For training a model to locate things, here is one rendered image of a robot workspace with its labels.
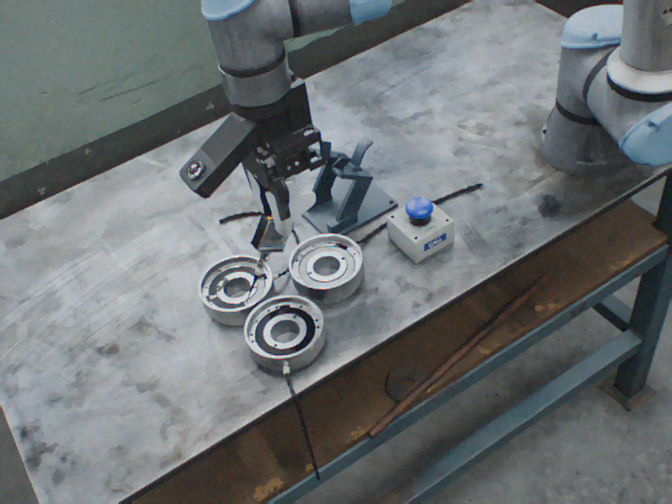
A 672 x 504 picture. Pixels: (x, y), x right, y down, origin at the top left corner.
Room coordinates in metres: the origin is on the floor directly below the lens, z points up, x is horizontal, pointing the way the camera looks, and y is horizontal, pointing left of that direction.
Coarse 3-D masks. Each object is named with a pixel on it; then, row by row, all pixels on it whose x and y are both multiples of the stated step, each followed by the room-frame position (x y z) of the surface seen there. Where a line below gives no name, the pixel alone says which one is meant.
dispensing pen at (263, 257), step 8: (264, 216) 0.74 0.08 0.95; (264, 224) 0.73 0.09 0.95; (256, 232) 0.73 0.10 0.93; (256, 240) 0.72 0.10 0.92; (256, 248) 0.72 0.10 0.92; (264, 256) 0.72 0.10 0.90; (264, 264) 0.72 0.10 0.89; (256, 272) 0.71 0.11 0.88; (256, 280) 0.71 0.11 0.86; (248, 296) 0.71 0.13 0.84
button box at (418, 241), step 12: (396, 216) 0.81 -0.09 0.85; (408, 216) 0.80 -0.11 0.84; (432, 216) 0.80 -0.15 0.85; (444, 216) 0.79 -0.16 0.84; (396, 228) 0.79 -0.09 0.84; (408, 228) 0.78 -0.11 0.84; (420, 228) 0.77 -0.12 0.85; (432, 228) 0.77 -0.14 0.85; (444, 228) 0.77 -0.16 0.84; (396, 240) 0.79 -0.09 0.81; (408, 240) 0.76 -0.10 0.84; (420, 240) 0.75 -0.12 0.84; (432, 240) 0.76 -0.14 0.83; (444, 240) 0.77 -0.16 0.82; (408, 252) 0.76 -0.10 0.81; (420, 252) 0.75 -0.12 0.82; (432, 252) 0.76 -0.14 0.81
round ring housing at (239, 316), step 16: (240, 256) 0.78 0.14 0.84; (208, 272) 0.77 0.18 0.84; (240, 272) 0.76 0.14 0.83; (208, 288) 0.74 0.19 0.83; (224, 288) 0.74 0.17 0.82; (240, 288) 0.76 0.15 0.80; (256, 288) 0.73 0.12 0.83; (272, 288) 0.72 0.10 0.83; (208, 304) 0.70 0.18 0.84; (256, 304) 0.69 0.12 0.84; (224, 320) 0.69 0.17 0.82; (240, 320) 0.68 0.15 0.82
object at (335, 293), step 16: (320, 240) 0.80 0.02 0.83; (336, 240) 0.79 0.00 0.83; (304, 256) 0.78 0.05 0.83; (320, 256) 0.77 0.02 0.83; (336, 256) 0.76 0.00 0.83; (352, 256) 0.76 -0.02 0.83; (304, 288) 0.71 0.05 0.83; (320, 288) 0.70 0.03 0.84; (336, 288) 0.70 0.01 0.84; (352, 288) 0.71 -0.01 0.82
